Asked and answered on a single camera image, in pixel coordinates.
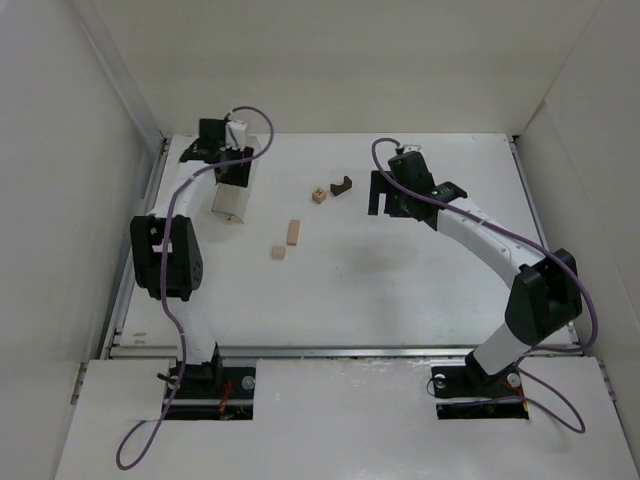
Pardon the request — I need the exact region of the dark brown arch block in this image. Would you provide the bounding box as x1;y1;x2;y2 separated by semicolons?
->
329;176;353;197

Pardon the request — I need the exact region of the clear plastic box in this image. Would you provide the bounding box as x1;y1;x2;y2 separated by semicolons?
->
211;161;258;223

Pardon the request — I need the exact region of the long light wood block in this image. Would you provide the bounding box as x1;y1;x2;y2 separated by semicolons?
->
286;219;301;246

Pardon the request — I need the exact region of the light wood cube block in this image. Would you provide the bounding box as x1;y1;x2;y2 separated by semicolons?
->
270;245;286;260

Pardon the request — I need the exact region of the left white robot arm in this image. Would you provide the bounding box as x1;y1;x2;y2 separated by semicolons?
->
130;117;259;400

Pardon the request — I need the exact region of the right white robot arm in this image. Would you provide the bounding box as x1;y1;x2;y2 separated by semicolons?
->
368;150;582;398

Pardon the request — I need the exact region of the lettered wood cube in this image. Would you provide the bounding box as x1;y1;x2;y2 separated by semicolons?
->
311;188;327;204

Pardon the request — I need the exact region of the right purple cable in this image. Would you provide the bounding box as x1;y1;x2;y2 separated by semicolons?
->
370;137;600;435

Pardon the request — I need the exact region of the purple cable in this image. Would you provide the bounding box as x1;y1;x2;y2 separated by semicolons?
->
370;137;600;435
115;105;275;472

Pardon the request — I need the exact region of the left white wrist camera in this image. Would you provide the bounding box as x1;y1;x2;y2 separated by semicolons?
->
225;120;248;151

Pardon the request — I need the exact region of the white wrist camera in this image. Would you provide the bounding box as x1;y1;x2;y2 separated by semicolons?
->
395;144;422;155
225;120;248;151

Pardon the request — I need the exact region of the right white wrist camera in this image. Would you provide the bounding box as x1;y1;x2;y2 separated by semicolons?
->
395;144;422;155

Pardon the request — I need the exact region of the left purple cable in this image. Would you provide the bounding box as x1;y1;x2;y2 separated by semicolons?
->
115;105;275;472

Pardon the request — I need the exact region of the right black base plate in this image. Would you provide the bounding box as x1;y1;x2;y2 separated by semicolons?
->
427;364;529;420

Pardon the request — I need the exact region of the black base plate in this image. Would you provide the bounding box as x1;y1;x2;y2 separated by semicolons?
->
165;364;256;421
427;364;529;420

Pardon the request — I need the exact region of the aluminium left rail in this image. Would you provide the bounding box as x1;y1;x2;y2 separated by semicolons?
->
94;138;171;359

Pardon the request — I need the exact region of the aluminium front rail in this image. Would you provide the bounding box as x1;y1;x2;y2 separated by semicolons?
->
103;346;471;359

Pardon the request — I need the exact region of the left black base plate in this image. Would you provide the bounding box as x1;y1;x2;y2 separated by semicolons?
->
165;364;256;421

